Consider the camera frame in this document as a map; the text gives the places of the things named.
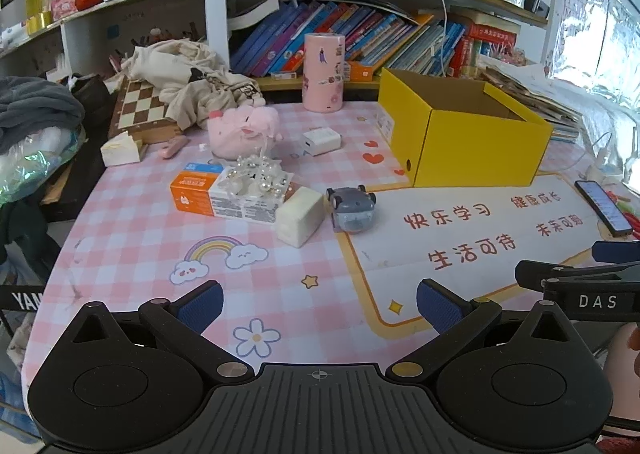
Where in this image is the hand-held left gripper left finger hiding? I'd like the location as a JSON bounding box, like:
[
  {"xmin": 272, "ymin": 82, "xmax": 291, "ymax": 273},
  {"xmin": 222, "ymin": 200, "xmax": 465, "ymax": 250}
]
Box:
[{"xmin": 65, "ymin": 280, "xmax": 256, "ymax": 382}]

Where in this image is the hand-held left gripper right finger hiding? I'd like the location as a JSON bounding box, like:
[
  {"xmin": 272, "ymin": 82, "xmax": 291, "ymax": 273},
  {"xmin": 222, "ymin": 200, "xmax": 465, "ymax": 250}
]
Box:
[{"xmin": 385, "ymin": 278, "xmax": 576, "ymax": 382}]

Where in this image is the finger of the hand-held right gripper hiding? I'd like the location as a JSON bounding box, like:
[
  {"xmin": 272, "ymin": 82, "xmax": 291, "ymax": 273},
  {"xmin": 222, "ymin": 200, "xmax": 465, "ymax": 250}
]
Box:
[
  {"xmin": 515, "ymin": 259, "xmax": 640, "ymax": 293},
  {"xmin": 591, "ymin": 240, "xmax": 640, "ymax": 264}
]

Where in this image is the orange white toothpaste box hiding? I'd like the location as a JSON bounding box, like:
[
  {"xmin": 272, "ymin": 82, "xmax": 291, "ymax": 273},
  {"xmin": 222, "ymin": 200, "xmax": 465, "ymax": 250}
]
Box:
[{"xmin": 169, "ymin": 161, "xmax": 293, "ymax": 226}]

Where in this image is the grey toy car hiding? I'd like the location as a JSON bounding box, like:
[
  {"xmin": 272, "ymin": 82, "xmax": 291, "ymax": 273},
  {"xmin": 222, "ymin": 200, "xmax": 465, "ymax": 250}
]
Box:
[{"xmin": 326, "ymin": 185, "xmax": 377, "ymax": 234}]

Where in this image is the yellow cardboard box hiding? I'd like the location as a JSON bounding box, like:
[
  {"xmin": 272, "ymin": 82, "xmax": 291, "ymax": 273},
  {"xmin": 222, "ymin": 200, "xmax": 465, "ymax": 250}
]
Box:
[{"xmin": 377, "ymin": 67, "xmax": 554, "ymax": 189}]

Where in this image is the pink plush pig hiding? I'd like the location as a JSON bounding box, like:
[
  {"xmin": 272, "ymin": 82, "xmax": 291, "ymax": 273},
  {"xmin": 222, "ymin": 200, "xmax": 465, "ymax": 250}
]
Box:
[{"xmin": 207, "ymin": 105, "xmax": 283, "ymax": 160}]

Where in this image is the white charger plug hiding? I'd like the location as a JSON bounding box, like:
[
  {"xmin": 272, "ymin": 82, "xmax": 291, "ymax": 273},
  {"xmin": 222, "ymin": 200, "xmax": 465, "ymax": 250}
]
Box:
[{"xmin": 301, "ymin": 128, "xmax": 342, "ymax": 157}]

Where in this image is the pink checked desktop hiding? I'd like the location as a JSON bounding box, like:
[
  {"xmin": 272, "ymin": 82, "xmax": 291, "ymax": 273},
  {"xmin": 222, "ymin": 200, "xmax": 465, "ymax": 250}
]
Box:
[{"xmin": 20, "ymin": 101, "xmax": 640, "ymax": 385}]

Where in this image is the black smartphone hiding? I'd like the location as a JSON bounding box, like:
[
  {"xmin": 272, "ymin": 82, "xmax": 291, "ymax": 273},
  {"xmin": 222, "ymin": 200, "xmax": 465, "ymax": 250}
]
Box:
[{"xmin": 574, "ymin": 180, "xmax": 635, "ymax": 238}]

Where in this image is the cream rectangular block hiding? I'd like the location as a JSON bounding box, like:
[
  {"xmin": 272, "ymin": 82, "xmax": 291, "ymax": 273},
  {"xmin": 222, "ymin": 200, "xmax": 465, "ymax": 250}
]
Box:
[{"xmin": 276, "ymin": 186, "xmax": 325, "ymax": 248}]

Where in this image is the pale yellow wedge pack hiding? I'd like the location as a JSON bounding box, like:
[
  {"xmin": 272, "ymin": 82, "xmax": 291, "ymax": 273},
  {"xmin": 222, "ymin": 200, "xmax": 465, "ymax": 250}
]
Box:
[{"xmin": 100, "ymin": 131, "xmax": 148, "ymax": 167}]

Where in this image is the stack of loose papers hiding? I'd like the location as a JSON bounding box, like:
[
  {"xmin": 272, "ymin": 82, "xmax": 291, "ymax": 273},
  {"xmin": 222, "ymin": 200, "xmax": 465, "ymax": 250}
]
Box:
[{"xmin": 477, "ymin": 56, "xmax": 586, "ymax": 142}]

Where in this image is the wooden chessboard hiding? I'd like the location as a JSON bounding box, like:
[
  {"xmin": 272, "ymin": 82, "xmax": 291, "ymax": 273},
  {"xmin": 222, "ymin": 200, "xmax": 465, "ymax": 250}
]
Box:
[{"xmin": 107, "ymin": 76, "xmax": 183, "ymax": 145}]

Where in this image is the iridescent plastic bag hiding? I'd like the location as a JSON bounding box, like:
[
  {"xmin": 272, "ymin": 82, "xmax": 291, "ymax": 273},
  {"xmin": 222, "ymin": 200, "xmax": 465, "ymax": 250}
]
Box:
[{"xmin": 0, "ymin": 126, "xmax": 86, "ymax": 205}]

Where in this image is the cream printed cloth bag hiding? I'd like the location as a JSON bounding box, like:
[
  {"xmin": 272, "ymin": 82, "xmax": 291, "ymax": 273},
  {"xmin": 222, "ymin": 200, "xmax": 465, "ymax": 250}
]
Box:
[{"xmin": 120, "ymin": 39, "xmax": 266, "ymax": 130}]

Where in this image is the black bag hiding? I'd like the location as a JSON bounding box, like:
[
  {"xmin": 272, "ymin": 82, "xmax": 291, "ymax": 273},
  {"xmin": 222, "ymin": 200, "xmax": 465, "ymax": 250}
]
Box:
[{"xmin": 70, "ymin": 74, "xmax": 118, "ymax": 135}]

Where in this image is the small orange box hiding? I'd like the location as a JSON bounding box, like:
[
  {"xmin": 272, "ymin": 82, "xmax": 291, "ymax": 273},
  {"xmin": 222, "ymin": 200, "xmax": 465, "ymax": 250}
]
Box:
[{"xmin": 346, "ymin": 60, "xmax": 381, "ymax": 82}]

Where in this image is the pink stickered cylinder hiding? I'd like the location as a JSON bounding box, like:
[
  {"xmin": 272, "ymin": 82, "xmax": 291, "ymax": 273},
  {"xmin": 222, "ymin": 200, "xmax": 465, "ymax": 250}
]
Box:
[{"xmin": 301, "ymin": 32, "xmax": 347, "ymax": 113}]

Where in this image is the grey cloth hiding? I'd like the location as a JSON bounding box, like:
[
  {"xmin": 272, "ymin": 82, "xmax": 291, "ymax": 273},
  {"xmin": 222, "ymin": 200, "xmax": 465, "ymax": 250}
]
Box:
[{"xmin": 0, "ymin": 76, "xmax": 86, "ymax": 155}]

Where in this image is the row of colourful books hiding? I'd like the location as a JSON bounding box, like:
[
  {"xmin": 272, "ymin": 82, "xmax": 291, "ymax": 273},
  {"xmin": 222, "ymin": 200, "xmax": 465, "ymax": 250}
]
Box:
[{"xmin": 229, "ymin": 0, "xmax": 518, "ymax": 80}]

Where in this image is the black printed strap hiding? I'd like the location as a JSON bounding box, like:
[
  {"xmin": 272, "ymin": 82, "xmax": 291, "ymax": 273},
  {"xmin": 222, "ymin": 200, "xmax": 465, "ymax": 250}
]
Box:
[{"xmin": 0, "ymin": 284, "xmax": 48, "ymax": 315}]

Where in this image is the alphabet wall poster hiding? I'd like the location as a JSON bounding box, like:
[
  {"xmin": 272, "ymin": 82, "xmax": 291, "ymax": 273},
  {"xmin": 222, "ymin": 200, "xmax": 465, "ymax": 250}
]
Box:
[{"xmin": 550, "ymin": 0, "xmax": 613, "ymax": 80}]

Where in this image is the white charging cable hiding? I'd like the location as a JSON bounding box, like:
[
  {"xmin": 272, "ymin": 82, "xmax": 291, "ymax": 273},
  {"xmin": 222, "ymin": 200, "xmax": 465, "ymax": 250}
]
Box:
[{"xmin": 395, "ymin": 0, "xmax": 451, "ymax": 80}]

